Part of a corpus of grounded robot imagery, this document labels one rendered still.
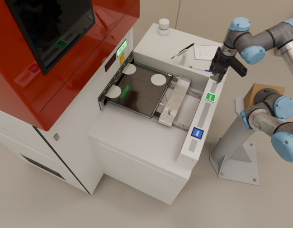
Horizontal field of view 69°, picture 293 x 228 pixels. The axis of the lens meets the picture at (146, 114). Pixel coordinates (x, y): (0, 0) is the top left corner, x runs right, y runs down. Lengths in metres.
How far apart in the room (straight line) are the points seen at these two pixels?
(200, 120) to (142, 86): 0.43
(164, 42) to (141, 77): 0.32
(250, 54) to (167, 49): 0.74
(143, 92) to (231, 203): 1.29
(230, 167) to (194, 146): 1.12
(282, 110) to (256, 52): 0.48
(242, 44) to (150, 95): 0.62
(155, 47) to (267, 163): 1.56
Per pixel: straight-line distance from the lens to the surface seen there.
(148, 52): 1.49
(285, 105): 1.30
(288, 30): 0.98
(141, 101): 1.30
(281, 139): 0.90
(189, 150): 1.11
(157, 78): 1.42
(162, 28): 1.60
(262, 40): 0.94
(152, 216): 1.97
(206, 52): 1.57
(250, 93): 1.49
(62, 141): 1.11
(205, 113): 1.24
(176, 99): 1.35
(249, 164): 2.31
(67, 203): 2.07
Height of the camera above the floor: 1.95
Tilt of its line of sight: 57 degrees down
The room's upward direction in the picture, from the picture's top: 4 degrees clockwise
